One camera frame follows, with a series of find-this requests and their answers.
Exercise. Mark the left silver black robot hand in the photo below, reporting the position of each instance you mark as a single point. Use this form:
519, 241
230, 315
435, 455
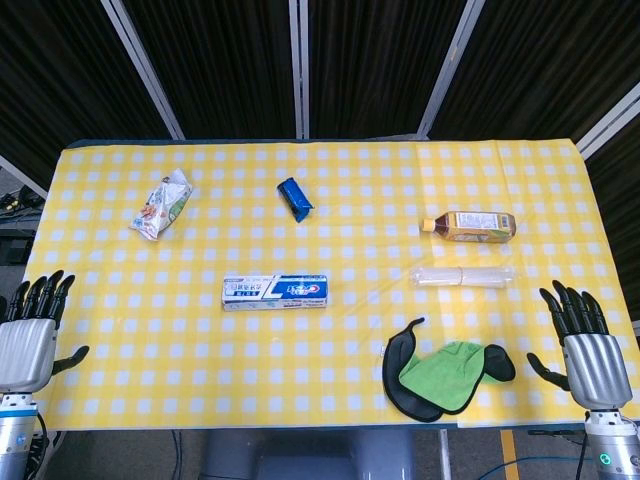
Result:
25, 350

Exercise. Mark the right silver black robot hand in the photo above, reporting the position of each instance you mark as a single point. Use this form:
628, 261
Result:
595, 365

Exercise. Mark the toothpaste box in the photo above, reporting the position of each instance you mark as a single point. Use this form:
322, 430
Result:
275, 292

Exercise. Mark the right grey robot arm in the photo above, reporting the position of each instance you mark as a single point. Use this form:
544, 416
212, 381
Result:
612, 450

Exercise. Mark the black floor equipment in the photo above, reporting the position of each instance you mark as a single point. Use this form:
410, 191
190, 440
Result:
17, 225

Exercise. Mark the green microfibre cloth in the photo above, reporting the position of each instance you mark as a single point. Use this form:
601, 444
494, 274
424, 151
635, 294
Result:
445, 377

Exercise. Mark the white table leg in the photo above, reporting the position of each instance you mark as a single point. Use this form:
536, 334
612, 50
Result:
445, 455

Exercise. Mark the amber tea bottle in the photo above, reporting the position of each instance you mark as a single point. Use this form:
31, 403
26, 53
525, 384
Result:
475, 226

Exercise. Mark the crumpled white snack bag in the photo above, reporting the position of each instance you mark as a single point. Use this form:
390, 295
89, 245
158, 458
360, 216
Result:
160, 207

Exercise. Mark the black eye mask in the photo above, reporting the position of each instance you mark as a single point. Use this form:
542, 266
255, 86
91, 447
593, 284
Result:
395, 365

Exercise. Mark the yellow white checked tablecloth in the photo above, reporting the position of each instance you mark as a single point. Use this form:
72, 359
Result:
320, 350

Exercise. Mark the blue snack packet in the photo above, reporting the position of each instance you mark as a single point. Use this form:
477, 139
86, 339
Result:
295, 197

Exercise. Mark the white partition frame post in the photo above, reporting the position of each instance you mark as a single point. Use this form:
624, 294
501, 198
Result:
145, 70
22, 175
607, 122
447, 70
299, 70

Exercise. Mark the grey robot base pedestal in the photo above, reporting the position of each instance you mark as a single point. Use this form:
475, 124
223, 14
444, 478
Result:
310, 455

